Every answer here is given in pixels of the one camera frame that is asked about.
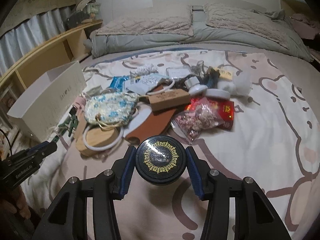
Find clear bag of dried flowers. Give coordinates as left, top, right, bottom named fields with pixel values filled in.
left=171, top=97, right=225, bottom=144

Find white label card packet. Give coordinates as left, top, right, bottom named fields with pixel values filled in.
left=127, top=73, right=169, bottom=95

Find yellow cardboard small box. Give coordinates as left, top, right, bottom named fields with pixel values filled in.
left=215, top=68, right=233, bottom=81

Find black bag on shelf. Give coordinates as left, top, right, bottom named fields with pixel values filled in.
left=64, top=11, right=91, bottom=30

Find cartoon printed blanket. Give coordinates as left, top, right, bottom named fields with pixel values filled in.
left=19, top=47, right=320, bottom=240

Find black round tin gold pattern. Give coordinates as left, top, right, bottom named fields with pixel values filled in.
left=136, top=135, right=187, bottom=185

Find white small jar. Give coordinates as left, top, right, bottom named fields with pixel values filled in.
left=184, top=76, right=208, bottom=96

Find white round jar lid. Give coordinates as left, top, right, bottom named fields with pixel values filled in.
left=203, top=88, right=231, bottom=100

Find engraved wooden block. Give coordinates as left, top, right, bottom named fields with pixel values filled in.
left=149, top=89, right=191, bottom=112

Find white ring on wooden disc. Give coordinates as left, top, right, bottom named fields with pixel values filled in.
left=75, top=125, right=125, bottom=158

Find wooden bedside shelf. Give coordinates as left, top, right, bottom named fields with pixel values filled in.
left=0, top=19, right=104, bottom=98

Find white cap on shelf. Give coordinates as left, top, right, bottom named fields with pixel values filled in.
left=75, top=0, right=96, bottom=13

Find grey beige quilt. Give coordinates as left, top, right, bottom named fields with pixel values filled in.
left=84, top=3, right=313, bottom=62

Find blue wet wipe packet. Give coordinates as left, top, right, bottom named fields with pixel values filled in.
left=109, top=76, right=130, bottom=91

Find red gift box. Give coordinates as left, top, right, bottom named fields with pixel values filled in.
left=185, top=97, right=234, bottom=131

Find brown leather strap piece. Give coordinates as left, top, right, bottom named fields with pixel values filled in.
left=125, top=107, right=186, bottom=145

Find person left hand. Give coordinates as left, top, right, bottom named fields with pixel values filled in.
left=1, top=186, right=31, bottom=219

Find blue white crochet pouch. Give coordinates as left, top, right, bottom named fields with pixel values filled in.
left=84, top=92, right=139, bottom=126

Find green clothes peg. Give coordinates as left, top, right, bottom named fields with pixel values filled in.
left=58, top=115, right=79, bottom=137

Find grey window curtain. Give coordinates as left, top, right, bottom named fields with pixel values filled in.
left=1, top=6, right=72, bottom=75

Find dark crochet scrunchie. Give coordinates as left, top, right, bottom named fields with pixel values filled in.
left=203, top=67, right=220, bottom=88

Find white storage box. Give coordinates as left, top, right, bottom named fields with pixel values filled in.
left=7, top=61, right=86, bottom=142

